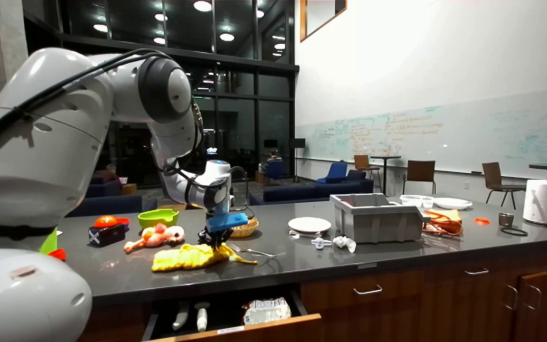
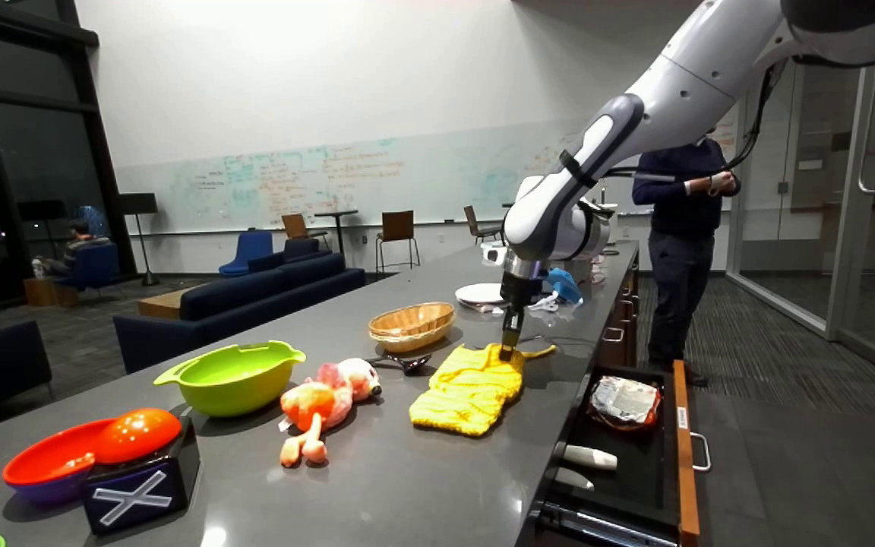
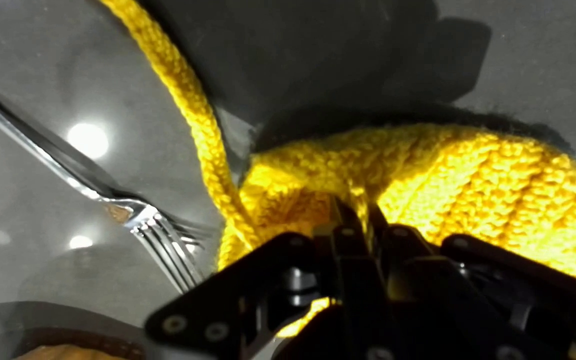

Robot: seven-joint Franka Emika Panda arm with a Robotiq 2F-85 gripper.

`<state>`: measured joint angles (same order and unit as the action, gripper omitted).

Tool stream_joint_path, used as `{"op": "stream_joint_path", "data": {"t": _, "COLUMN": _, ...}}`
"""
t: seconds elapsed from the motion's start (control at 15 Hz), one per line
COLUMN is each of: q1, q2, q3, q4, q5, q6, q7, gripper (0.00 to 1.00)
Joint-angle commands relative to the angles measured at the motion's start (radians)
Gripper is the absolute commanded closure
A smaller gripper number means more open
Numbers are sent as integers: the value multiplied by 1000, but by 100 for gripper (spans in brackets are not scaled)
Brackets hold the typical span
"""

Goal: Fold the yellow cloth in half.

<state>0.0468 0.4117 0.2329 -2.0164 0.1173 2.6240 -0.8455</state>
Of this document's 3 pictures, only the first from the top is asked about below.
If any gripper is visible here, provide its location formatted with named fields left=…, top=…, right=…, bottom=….
left=198, top=228, right=234, bottom=251

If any yellow cloth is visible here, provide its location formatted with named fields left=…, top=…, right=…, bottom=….
left=151, top=242, right=258, bottom=273

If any orange cloth bag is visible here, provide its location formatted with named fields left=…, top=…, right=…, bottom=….
left=422, top=209, right=464, bottom=237

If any wicker basket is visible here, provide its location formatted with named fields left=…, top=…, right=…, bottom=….
left=230, top=217, right=260, bottom=238

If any metal fork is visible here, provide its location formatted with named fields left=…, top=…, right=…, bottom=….
left=228, top=243, right=278, bottom=258

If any pink plush toy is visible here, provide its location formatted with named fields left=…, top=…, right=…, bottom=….
left=123, top=223, right=186, bottom=254

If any green bowl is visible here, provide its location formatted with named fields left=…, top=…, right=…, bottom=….
left=138, top=208, right=180, bottom=230

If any white utensil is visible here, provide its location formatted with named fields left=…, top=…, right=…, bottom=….
left=172, top=301, right=191, bottom=332
left=194, top=301, right=211, bottom=333

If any silver foil bag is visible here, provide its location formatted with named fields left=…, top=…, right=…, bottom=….
left=242, top=297, right=292, bottom=326

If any white plate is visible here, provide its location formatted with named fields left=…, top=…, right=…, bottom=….
left=433, top=197, right=473, bottom=210
left=288, top=217, right=332, bottom=234

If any person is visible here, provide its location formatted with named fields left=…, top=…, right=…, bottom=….
left=93, top=163, right=123, bottom=186
left=263, top=150, right=284, bottom=180

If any open wooden drawer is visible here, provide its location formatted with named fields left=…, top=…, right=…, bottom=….
left=141, top=284, right=323, bottom=342

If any blue sofa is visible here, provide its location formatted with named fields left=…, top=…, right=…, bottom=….
left=248, top=178, right=375, bottom=206
left=66, top=193, right=158, bottom=218

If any black box with white cross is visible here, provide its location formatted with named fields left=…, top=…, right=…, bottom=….
left=88, top=223, right=127, bottom=247

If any black music stand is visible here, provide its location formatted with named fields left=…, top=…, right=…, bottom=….
left=288, top=137, right=307, bottom=184

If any blue armchair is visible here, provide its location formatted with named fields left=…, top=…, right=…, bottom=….
left=316, top=161, right=367, bottom=185

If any grey plastic bin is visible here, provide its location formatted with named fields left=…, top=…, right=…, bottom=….
left=329, top=192, right=431, bottom=244

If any green plastic piece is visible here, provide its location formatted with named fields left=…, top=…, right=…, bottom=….
left=38, top=228, right=58, bottom=255

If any brown chair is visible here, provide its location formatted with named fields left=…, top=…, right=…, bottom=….
left=353, top=154, right=383, bottom=191
left=481, top=161, right=526, bottom=210
left=402, top=160, right=437, bottom=196

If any tall round table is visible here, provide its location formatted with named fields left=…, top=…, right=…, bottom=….
left=369, top=154, right=402, bottom=196

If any clear plastic container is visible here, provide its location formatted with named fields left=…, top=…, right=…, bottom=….
left=399, top=194, right=435, bottom=209

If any whiteboard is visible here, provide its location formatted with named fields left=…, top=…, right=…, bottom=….
left=295, top=85, right=547, bottom=182

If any wood framed window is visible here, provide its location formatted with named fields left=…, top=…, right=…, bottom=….
left=300, top=0, right=349, bottom=43

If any cabinet door handle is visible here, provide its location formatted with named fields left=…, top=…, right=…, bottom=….
left=522, top=284, right=543, bottom=312
left=501, top=284, right=519, bottom=312

